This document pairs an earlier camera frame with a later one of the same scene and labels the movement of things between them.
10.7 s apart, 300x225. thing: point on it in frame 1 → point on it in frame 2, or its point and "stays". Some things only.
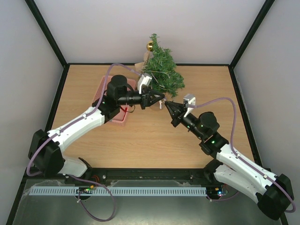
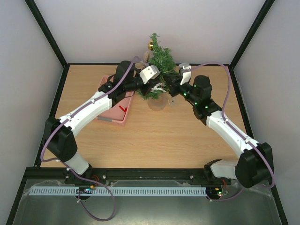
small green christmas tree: (161, 65) stays
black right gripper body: (177, 116) → (174, 82)
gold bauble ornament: (150, 46) stays
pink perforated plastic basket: (120, 120) stays
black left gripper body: (144, 103) → (150, 85)
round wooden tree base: (156, 107) stays
